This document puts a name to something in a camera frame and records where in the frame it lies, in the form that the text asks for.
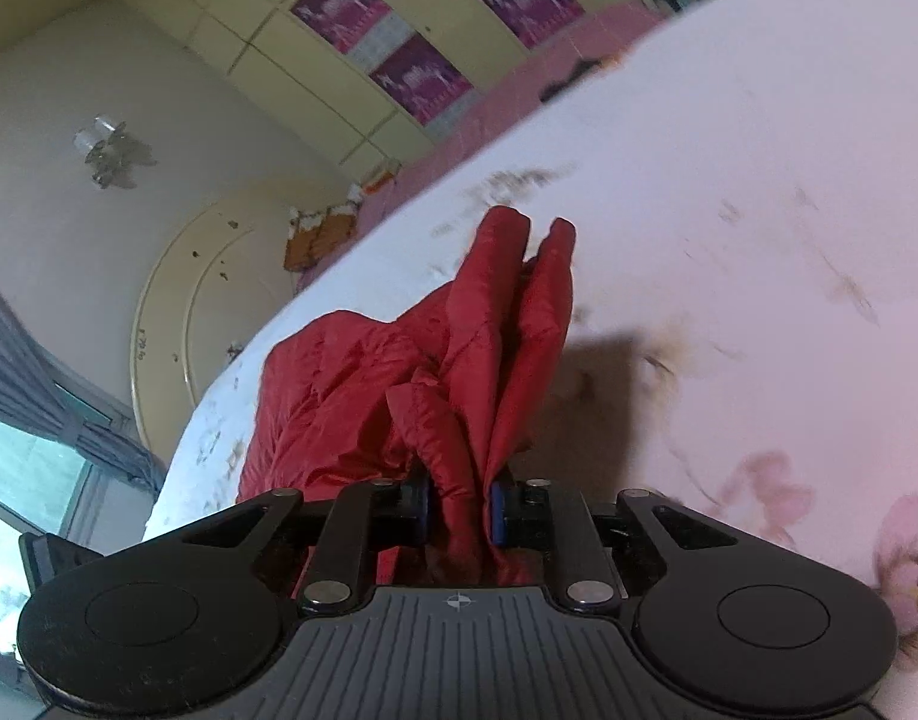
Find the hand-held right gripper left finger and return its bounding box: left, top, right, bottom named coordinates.
left=181, top=476, right=434, bottom=616

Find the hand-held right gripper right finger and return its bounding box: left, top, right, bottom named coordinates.
left=489, top=476, right=737, bottom=612

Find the red puffer jacket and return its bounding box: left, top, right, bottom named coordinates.
left=235, top=204, right=580, bottom=590

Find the orange patterned pillow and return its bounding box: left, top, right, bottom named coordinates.
left=283, top=165, right=400, bottom=271

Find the cream round headboard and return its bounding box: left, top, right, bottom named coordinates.
left=129, top=191, right=355, bottom=460

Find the dark object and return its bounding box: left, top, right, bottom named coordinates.
left=18, top=531, right=104, bottom=602

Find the window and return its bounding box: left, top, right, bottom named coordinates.
left=0, top=411, right=100, bottom=665

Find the blue curtain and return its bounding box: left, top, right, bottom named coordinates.
left=0, top=262, right=169, bottom=497

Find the white floral bed sheet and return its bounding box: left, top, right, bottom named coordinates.
left=140, top=0, right=918, bottom=676

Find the black cloth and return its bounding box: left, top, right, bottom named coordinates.
left=538, top=56, right=604, bottom=102

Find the ceiling lamp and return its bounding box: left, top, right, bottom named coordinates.
left=71, top=114, right=158, bottom=191

